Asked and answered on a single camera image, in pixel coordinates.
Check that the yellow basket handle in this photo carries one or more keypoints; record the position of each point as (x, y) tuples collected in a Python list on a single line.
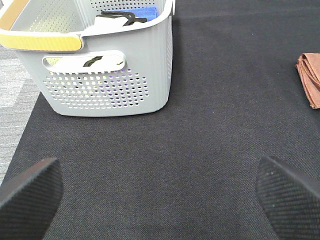
[(33, 41)]

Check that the black table mat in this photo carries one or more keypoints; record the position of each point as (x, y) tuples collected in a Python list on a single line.
[(187, 171)]

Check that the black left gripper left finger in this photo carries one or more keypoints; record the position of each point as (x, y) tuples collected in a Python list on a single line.
[(30, 200)]

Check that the blue cloth in basket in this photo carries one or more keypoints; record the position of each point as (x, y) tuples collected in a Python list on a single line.
[(150, 12)]

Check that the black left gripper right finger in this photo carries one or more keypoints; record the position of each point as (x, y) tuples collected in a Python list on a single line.
[(289, 198)]

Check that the white cloth in basket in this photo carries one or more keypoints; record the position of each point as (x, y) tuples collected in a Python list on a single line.
[(109, 22)]

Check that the grey perforated laundry basket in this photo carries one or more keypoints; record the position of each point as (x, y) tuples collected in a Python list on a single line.
[(118, 71)]

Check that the brown towel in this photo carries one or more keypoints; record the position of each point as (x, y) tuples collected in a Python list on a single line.
[(308, 68)]

